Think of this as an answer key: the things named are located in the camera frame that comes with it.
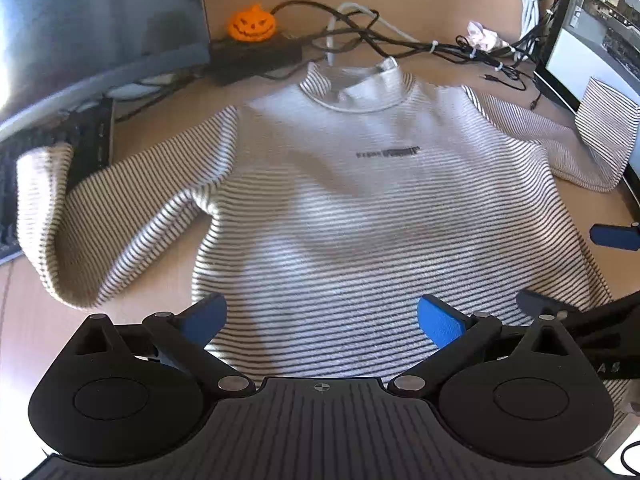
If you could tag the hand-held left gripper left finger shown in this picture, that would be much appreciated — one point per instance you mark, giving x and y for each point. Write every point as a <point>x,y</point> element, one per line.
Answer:
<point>205,317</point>

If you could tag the black power adapter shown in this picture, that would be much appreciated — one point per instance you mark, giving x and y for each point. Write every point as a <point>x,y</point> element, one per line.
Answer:
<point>250,57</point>

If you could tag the small orange pumpkin figure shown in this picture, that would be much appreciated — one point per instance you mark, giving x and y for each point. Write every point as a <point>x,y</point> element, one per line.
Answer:
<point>252,24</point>

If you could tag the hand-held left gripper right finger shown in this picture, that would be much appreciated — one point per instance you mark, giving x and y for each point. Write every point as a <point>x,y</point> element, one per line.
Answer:
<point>440,320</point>

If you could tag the black keyboard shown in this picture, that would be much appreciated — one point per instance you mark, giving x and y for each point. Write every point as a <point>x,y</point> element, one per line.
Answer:
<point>7,195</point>

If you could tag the white computer case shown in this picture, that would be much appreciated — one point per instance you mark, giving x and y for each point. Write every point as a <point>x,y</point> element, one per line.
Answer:
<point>565,60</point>

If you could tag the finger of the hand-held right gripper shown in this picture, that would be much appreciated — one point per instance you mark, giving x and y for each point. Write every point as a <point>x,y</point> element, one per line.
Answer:
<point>535,302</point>
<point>615,237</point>

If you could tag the striped sweater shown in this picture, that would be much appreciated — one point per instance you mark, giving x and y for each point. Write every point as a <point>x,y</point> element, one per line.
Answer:
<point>350,210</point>

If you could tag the crumpled tissue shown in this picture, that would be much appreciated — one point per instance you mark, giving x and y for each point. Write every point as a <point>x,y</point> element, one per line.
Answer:
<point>482,36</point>

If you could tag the curved computer monitor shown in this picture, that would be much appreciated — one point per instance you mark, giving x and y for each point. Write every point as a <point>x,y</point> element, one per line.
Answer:
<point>100,20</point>

